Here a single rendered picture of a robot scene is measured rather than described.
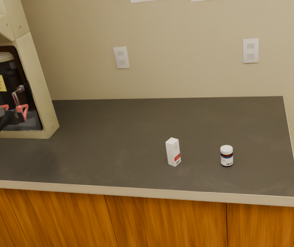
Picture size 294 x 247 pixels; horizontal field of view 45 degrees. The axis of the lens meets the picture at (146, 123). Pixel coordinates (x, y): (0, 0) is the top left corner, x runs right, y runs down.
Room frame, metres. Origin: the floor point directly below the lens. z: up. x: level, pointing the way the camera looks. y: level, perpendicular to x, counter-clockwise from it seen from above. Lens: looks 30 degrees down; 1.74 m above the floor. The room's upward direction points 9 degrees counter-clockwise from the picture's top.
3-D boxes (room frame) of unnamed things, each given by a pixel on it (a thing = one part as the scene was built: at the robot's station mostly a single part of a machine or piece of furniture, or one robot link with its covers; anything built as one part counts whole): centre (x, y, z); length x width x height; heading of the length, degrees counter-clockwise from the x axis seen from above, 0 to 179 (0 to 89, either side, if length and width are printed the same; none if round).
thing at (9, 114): (1.24, 0.56, 1.15); 0.10 x 0.07 x 0.07; 70
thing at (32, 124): (1.45, 0.61, 1.19); 0.30 x 0.01 x 0.40; 71
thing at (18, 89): (1.39, 0.52, 1.17); 0.05 x 0.03 x 0.10; 161
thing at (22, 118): (1.29, 0.50, 1.15); 0.09 x 0.07 x 0.07; 160
